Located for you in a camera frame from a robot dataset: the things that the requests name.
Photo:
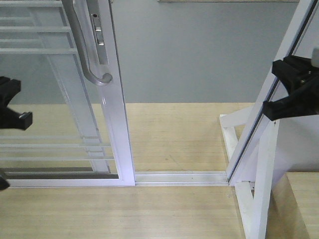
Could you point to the white sliding glass door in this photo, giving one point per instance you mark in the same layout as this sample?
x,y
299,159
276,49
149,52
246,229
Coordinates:
x,y
112,103

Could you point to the silver door handle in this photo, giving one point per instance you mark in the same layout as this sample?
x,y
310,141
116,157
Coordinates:
x,y
78,14

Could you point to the white triangular support brace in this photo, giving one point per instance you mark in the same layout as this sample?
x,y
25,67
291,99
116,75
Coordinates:
x,y
253,196

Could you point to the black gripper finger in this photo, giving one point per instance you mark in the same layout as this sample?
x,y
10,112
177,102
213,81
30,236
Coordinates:
x,y
294,72
303,101
10,119
8,89

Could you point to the wooden platform board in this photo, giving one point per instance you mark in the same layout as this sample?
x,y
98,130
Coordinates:
x,y
164,137

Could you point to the white fixed glass door panel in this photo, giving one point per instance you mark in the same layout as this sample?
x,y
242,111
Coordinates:
x,y
68,137

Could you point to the white door frame post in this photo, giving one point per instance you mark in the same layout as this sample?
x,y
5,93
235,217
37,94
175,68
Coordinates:
x,y
269,99

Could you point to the silver door lock plate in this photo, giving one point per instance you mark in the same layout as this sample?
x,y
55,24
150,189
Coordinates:
x,y
99,39

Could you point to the aluminium floor track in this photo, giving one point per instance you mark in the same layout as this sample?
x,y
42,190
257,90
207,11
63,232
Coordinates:
x,y
181,178

